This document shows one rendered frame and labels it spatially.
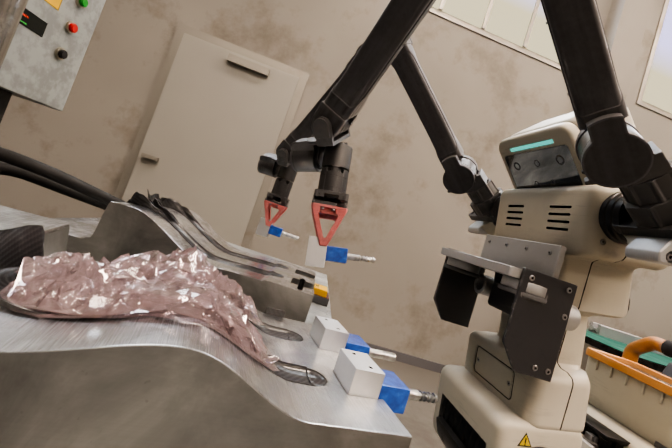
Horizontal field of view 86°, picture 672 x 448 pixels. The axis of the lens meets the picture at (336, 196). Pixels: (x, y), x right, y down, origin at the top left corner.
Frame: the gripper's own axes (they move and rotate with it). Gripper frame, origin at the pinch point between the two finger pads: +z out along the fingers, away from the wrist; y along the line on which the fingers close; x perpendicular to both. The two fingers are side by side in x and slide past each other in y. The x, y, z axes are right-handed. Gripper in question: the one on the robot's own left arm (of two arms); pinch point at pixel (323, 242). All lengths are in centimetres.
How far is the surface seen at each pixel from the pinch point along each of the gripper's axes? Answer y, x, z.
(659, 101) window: -258, 324, -221
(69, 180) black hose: -19, -63, -6
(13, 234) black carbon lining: 32.7, -30.6, 6.8
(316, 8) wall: -212, -37, -221
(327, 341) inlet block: 19.5, 2.4, 14.3
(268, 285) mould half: 7.2, -8.0, 9.1
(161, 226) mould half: 7.8, -27.4, 2.4
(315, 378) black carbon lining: 27.7, 1.2, 16.8
